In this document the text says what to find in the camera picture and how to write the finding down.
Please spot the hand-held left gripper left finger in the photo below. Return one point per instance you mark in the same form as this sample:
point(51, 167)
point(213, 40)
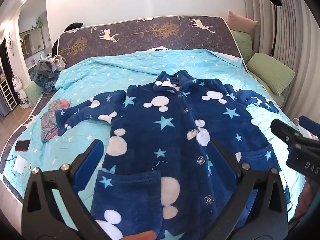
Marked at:
point(87, 165)

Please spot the small green pillow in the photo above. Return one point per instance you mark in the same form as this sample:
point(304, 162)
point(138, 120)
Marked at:
point(241, 43)

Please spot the black cloth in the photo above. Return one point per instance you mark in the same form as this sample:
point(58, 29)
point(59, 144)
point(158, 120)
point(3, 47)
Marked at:
point(74, 26)

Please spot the pink pillow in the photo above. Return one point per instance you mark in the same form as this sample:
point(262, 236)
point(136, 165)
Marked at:
point(241, 22)

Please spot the pile of denim clothes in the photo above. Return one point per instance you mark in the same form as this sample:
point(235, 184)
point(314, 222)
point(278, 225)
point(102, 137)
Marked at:
point(46, 80)

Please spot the white wall clock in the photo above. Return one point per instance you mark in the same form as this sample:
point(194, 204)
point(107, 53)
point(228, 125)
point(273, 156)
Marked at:
point(10, 43)

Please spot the person's right hand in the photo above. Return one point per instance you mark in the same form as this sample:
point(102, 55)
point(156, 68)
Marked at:
point(306, 200)

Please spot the floral patterned folded garment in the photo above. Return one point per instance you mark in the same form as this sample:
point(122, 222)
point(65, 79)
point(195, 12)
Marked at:
point(48, 122)

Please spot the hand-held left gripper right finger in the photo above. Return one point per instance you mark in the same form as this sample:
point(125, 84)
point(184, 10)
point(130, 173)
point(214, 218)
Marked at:
point(223, 165)

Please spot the deer print mattress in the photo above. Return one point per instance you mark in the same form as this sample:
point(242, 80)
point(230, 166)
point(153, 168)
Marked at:
point(130, 35)

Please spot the green floor cushion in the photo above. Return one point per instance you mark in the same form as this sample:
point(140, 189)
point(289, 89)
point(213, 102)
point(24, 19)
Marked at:
point(32, 92)

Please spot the white bear figurine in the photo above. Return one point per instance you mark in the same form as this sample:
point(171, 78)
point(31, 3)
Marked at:
point(18, 87)

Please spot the black red phone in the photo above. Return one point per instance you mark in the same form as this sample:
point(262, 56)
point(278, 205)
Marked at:
point(22, 145)

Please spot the grey pleated curtain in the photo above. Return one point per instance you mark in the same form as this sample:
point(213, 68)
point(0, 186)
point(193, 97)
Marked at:
point(300, 42)

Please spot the blue fleece pajama jacket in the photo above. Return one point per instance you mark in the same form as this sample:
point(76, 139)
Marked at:
point(150, 135)

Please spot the coral pink folded garment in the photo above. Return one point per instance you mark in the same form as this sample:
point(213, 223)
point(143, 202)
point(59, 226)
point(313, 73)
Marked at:
point(66, 103)

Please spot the large green pillow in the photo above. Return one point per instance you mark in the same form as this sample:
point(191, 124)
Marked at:
point(270, 72)

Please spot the green plant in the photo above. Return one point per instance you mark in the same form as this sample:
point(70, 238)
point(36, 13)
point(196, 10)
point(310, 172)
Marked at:
point(39, 22)

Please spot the person's left hand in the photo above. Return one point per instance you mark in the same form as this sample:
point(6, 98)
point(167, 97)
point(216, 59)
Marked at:
point(141, 236)

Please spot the wall mirror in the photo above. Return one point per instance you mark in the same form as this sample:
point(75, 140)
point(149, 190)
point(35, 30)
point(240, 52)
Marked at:
point(32, 41)

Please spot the light blue star quilt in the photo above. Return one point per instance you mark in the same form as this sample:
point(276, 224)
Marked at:
point(112, 72)

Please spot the white shelf rack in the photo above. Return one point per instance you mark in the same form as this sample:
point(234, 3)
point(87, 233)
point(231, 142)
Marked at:
point(7, 95)

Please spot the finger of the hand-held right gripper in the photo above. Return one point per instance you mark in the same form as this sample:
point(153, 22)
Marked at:
point(285, 130)
point(311, 127)

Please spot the green striped cushion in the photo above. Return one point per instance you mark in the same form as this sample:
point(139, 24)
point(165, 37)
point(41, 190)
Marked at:
point(277, 100)

